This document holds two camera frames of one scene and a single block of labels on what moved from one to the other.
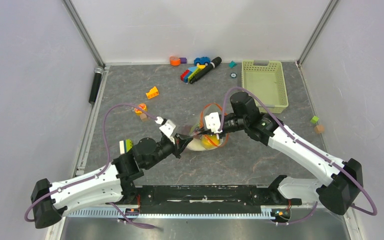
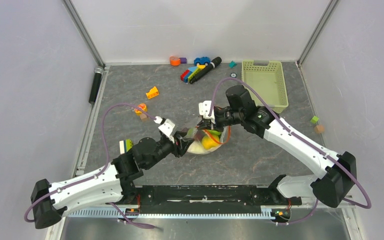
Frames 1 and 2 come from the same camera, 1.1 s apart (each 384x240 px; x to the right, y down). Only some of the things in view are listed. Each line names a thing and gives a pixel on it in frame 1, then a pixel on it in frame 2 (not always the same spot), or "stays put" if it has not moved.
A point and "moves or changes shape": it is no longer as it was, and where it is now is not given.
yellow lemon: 207,144 stays put
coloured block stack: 191,72 stays put
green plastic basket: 266,78 stays put
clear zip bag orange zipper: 207,128 moves or changes shape
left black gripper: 181,141 stays put
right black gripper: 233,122 → 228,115
